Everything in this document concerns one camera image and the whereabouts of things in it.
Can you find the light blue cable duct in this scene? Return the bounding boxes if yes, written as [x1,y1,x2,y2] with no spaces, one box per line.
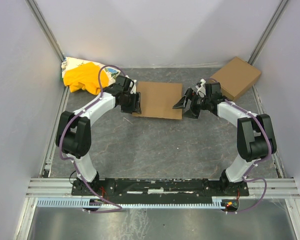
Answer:
[36,196,243,210]

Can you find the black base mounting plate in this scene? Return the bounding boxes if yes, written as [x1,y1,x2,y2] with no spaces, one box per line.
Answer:
[71,177,250,204]

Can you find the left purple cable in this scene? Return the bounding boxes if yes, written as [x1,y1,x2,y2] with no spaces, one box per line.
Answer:
[59,65,131,215]

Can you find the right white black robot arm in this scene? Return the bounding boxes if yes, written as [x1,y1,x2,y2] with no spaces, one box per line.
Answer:
[173,79,277,193]

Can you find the yellow cloth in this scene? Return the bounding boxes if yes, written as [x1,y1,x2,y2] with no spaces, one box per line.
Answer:
[63,62,110,95]

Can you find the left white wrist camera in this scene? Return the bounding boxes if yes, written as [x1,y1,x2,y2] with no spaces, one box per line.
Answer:
[126,75,137,94]

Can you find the closed brown cardboard box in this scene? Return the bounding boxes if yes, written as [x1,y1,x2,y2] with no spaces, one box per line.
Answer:
[211,57,262,101]

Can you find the white patterned cloth bag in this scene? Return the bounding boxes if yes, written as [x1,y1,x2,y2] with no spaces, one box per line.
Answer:
[61,57,121,85]

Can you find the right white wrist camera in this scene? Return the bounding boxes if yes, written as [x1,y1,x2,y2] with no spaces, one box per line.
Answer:
[195,78,206,98]

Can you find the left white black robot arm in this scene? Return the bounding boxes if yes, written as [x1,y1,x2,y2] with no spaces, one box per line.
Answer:
[55,75,142,183]

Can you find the aluminium corner post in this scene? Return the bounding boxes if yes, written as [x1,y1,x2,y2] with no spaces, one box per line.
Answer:
[247,0,290,65]
[25,0,65,62]

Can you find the aluminium frame rail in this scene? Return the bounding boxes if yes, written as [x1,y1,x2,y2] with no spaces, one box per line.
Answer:
[25,178,300,199]

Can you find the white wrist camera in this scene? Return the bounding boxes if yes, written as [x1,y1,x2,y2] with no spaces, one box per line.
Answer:
[126,75,137,94]
[195,78,206,98]

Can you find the right aluminium corner post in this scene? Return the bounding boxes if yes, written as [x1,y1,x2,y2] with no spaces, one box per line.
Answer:
[247,0,290,65]

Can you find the left aluminium corner post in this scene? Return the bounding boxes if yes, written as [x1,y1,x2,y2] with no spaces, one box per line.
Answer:
[25,0,65,62]

